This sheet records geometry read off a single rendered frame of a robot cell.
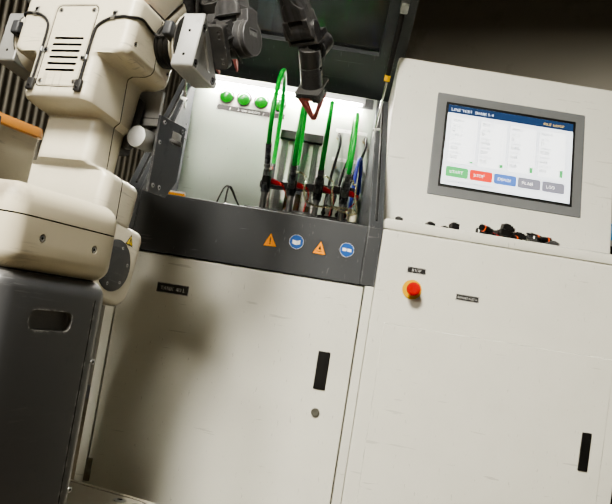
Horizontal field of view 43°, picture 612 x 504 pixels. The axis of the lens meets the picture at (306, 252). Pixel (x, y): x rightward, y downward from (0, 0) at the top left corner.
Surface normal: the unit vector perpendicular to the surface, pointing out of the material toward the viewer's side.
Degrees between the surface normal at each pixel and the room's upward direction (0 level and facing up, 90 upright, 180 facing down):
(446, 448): 90
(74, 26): 82
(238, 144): 90
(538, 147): 76
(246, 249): 90
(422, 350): 90
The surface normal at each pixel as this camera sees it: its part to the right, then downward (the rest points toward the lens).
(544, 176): 0.04, -0.31
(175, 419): 0.00, -0.07
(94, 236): 0.91, 0.11
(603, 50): -0.37, -0.13
